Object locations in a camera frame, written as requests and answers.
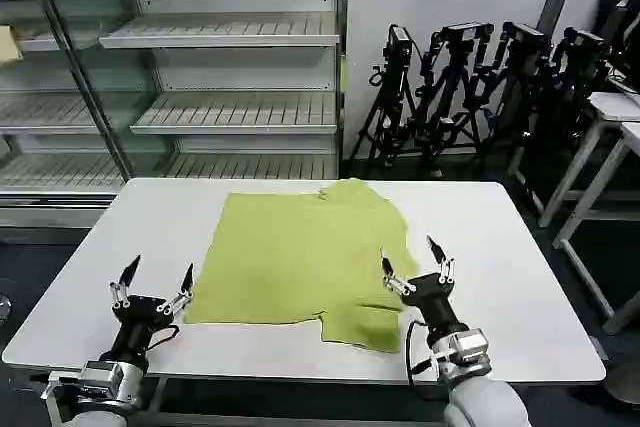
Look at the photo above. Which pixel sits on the black monitor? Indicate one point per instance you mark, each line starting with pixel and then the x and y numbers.
pixel 617 22

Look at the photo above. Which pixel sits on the white desk with metal legs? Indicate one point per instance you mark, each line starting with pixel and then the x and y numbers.
pixel 612 104
pixel 632 134

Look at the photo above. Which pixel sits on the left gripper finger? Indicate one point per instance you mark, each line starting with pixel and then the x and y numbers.
pixel 127 274
pixel 187 279

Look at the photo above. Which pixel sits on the green shirt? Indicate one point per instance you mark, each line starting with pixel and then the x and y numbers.
pixel 295 267

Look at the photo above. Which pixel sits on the black tripod with camera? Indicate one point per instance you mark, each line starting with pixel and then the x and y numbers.
pixel 580 77
pixel 520 77
pixel 400 82
pixel 457 77

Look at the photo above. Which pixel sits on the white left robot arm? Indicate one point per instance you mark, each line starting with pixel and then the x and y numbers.
pixel 100 387

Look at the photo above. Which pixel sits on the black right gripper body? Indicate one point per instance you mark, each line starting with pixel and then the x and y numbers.
pixel 432 302

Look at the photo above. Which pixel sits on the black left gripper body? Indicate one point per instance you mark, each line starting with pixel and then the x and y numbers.
pixel 137 324

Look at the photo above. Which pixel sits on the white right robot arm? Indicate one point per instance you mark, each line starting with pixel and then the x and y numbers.
pixel 480 387

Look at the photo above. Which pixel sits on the grey round base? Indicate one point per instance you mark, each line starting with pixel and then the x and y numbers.
pixel 625 382

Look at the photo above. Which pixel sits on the empty white shelf unit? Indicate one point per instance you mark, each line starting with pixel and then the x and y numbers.
pixel 235 37

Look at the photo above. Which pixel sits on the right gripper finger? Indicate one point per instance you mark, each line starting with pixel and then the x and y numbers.
pixel 395 282
pixel 439 254

